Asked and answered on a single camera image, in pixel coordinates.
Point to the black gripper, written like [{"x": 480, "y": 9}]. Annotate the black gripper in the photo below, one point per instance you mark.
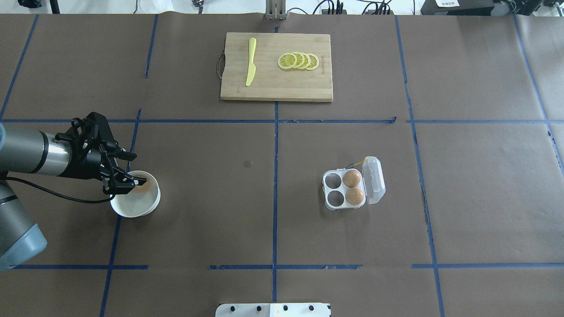
[{"x": 85, "y": 164}]

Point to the brown egg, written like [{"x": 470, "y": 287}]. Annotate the brown egg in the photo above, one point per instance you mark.
[
  {"x": 355, "y": 197},
  {"x": 142, "y": 187},
  {"x": 352, "y": 178}
]

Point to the white round bowl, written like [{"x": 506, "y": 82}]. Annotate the white round bowl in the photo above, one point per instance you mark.
[{"x": 133, "y": 205}]

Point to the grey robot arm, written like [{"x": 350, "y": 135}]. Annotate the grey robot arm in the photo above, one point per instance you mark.
[{"x": 31, "y": 152}]

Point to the white clear egg box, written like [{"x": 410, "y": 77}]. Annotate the white clear egg box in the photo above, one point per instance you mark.
[{"x": 372, "y": 184}]

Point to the yellow plastic knife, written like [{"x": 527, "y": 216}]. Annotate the yellow plastic knife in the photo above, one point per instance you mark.
[{"x": 251, "y": 71}]

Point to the wooden cutting board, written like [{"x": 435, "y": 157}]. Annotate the wooden cutting board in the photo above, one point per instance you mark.
[{"x": 271, "y": 84}]

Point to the lemon slice front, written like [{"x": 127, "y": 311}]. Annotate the lemon slice front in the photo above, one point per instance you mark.
[{"x": 287, "y": 61}]

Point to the lemon slice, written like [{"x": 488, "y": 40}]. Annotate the lemon slice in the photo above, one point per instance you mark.
[
  {"x": 287, "y": 61},
  {"x": 306, "y": 59},
  {"x": 298, "y": 59},
  {"x": 313, "y": 62}
]

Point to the lemon slice back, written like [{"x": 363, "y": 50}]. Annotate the lemon slice back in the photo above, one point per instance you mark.
[{"x": 313, "y": 62}]

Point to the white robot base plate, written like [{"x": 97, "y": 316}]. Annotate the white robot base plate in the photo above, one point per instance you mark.
[{"x": 305, "y": 309}]

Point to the aluminium frame post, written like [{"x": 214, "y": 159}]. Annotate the aluminium frame post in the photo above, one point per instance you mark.
[{"x": 275, "y": 10}]

